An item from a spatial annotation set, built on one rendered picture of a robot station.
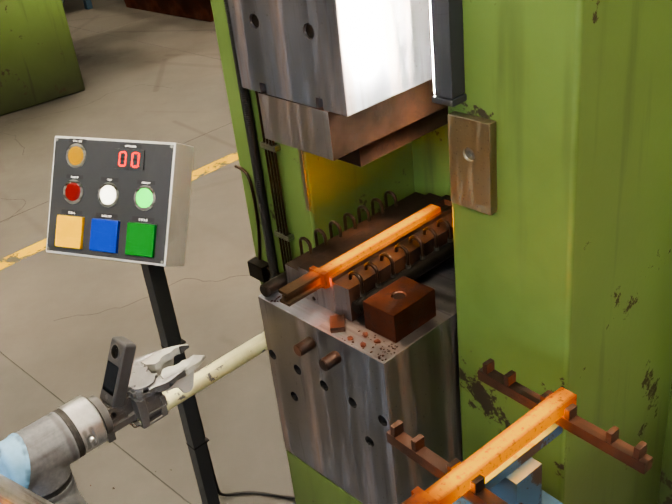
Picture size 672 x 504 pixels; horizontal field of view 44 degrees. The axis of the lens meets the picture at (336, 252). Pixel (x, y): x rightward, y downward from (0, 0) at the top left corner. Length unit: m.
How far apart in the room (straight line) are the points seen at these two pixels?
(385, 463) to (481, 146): 0.70
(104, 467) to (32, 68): 4.08
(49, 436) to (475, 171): 0.83
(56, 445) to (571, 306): 0.89
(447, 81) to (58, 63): 5.32
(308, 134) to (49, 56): 5.07
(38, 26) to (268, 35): 4.98
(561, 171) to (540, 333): 0.33
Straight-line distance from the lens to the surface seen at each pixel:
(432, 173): 2.08
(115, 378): 1.48
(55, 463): 1.46
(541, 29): 1.33
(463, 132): 1.46
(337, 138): 1.53
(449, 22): 1.39
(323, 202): 1.92
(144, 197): 1.96
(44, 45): 6.52
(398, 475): 1.79
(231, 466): 2.79
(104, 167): 2.03
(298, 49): 1.51
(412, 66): 1.57
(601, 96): 1.39
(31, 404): 3.31
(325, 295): 1.74
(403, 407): 1.70
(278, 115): 1.62
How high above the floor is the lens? 1.89
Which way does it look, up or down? 30 degrees down
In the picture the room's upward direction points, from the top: 7 degrees counter-clockwise
